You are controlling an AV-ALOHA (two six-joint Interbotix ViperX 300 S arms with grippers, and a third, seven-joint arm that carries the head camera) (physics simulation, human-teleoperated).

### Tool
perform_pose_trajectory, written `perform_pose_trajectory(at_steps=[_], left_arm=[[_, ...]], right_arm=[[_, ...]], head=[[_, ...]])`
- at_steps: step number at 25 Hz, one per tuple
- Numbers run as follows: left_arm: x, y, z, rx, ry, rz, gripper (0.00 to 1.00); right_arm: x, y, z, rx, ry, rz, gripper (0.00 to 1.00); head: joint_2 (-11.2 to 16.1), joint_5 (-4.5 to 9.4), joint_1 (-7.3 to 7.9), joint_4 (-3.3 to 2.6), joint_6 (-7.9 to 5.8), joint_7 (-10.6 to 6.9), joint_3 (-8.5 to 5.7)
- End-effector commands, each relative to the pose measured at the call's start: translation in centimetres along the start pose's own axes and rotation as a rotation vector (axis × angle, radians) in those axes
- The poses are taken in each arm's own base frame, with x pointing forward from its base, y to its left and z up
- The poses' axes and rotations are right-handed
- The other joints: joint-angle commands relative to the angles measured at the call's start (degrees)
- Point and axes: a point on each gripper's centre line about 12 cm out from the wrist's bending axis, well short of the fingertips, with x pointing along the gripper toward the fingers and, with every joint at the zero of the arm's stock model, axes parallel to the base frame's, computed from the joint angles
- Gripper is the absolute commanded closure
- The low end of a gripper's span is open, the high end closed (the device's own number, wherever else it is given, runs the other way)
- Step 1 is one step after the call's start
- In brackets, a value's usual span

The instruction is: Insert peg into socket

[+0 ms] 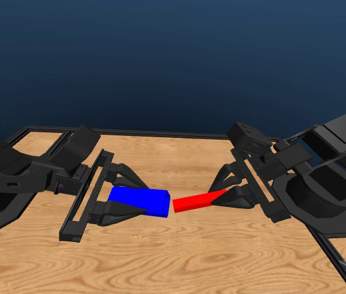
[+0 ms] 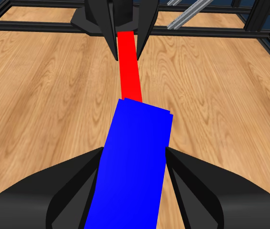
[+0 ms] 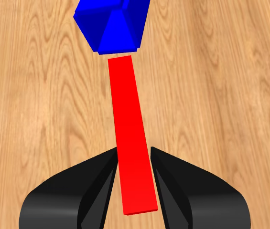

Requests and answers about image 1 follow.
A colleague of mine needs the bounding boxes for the blue hollow socket block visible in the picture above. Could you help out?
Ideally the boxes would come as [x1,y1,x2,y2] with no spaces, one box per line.
[107,186,171,219]

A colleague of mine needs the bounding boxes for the thin red peg bar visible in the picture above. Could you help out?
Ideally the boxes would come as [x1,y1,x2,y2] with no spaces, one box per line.
[172,189,228,214]

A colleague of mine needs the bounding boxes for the black table frame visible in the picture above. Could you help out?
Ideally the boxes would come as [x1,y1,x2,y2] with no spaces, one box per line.
[0,124,346,294]

